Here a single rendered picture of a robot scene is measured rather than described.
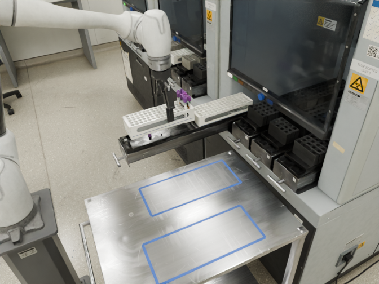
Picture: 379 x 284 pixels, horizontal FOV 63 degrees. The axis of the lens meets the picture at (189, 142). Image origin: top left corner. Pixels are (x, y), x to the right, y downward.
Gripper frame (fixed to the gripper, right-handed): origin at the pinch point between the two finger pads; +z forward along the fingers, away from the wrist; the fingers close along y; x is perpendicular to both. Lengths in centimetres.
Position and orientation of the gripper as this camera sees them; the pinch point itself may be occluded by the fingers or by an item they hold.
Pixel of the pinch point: (165, 111)
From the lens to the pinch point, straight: 136.0
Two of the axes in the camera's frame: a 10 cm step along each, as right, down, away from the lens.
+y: 4.5, 5.2, -7.3
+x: 8.9, -3.1, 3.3
